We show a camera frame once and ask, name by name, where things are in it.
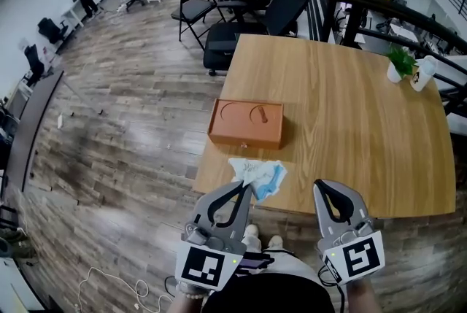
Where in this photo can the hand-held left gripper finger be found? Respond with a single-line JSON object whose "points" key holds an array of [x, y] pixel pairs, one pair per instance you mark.
{"points": [[202, 209], [245, 224]]}

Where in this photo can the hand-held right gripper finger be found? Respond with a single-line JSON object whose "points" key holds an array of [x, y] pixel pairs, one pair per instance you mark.
{"points": [[323, 222], [360, 207]]}

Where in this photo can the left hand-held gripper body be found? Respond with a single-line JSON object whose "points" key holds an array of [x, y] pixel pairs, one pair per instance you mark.
{"points": [[200, 266]]}

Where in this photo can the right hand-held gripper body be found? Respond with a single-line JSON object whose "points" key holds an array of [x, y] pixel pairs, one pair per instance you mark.
{"points": [[361, 255]]}

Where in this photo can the white and blue cloth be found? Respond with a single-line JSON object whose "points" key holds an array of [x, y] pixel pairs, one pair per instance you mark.
{"points": [[255, 171]]}

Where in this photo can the orange drawer box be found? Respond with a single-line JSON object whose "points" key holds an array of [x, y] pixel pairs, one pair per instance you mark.
{"points": [[241, 125]]}

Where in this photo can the person's right forearm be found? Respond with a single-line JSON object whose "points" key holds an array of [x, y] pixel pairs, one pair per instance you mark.
{"points": [[365, 298]]}

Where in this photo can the person's left forearm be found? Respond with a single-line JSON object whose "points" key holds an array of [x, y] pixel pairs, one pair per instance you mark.
{"points": [[189, 304]]}

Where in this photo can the person's left white shoe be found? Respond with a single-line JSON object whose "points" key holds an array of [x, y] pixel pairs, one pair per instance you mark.
{"points": [[251, 233]]}

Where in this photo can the person's white shoe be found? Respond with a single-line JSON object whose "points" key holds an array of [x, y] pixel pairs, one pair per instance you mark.
{"points": [[275, 242], [251, 233]]}

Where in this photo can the person's right white shoe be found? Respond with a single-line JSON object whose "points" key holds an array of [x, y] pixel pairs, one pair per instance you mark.
{"points": [[275, 242]]}

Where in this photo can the black waist-mounted device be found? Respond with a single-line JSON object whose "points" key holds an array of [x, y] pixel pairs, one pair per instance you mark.
{"points": [[255, 262]]}

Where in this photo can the person's light trousers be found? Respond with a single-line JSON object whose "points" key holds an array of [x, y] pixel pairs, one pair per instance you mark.
{"points": [[292, 264]]}

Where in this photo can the person's black shirt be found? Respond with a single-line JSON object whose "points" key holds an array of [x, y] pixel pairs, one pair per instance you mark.
{"points": [[270, 295]]}

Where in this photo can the green plant in white pot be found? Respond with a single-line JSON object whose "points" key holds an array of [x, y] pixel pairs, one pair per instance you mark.
{"points": [[394, 72]]}

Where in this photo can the white lidded cup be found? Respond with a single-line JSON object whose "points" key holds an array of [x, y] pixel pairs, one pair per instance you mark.
{"points": [[419, 78]]}

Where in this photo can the small white floor box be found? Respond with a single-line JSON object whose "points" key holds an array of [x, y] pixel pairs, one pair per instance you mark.
{"points": [[60, 122]]}

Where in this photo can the dark curved desk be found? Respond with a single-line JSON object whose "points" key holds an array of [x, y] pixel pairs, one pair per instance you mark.
{"points": [[33, 122]]}

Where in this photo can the black folding chair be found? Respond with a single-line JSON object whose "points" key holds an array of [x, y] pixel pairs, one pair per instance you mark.
{"points": [[193, 8]]}

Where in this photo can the black tall-back office chair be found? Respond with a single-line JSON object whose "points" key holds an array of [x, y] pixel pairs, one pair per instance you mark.
{"points": [[288, 1]]}

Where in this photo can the white side table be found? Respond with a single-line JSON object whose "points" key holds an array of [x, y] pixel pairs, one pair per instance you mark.
{"points": [[71, 14]]}

